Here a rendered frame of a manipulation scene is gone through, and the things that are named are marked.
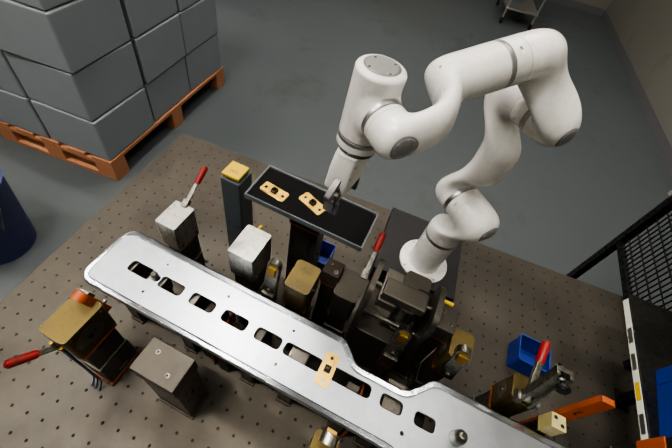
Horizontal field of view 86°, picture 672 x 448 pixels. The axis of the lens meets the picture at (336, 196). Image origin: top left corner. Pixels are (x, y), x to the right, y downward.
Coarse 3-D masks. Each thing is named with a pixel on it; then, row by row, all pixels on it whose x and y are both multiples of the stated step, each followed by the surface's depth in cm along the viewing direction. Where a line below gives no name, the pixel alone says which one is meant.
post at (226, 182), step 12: (228, 180) 108; (240, 180) 109; (228, 192) 112; (240, 192) 110; (228, 204) 117; (240, 204) 114; (228, 216) 122; (240, 216) 119; (252, 216) 128; (228, 228) 127; (240, 228) 124; (228, 240) 134
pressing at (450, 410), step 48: (144, 240) 106; (96, 288) 96; (144, 288) 97; (192, 288) 99; (240, 288) 101; (192, 336) 91; (240, 336) 93; (288, 336) 95; (336, 336) 96; (288, 384) 87; (336, 384) 89; (384, 384) 90; (432, 384) 92; (384, 432) 84; (432, 432) 85; (480, 432) 87; (528, 432) 88
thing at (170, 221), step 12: (180, 204) 109; (168, 216) 106; (180, 216) 106; (192, 216) 110; (168, 228) 104; (180, 228) 106; (192, 228) 113; (168, 240) 110; (180, 240) 109; (192, 240) 117; (180, 252) 115; (192, 252) 120; (204, 264) 132
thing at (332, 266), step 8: (328, 264) 99; (336, 264) 99; (344, 264) 100; (328, 272) 97; (336, 272) 98; (320, 280) 102; (328, 280) 100; (336, 280) 98; (320, 288) 106; (328, 288) 104; (320, 296) 109; (328, 296) 107; (320, 304) 113; (328, 304) 110; (320, 312) 116; (312, 320) 123; (320, 320) 121
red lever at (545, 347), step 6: (546, 342) 89; (540, 348) 89; (546, 348) 88; (540, 354) 88; (546, 354) 88; (540, 360) 88; (534, 366) 89; (540, 366) 88; (534, 372) 88; (540, 372) 88; (534, 378) 88; (528, 384) 88; (528, 402) 87
